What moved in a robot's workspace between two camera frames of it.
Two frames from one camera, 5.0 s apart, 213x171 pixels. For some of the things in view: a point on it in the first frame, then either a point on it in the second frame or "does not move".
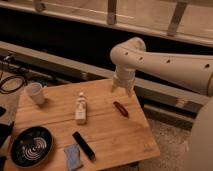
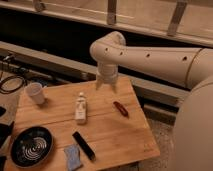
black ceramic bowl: [31, 146] does not move
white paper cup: [35, 91] does not move
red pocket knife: [122, 109] does not move
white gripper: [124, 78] to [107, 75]
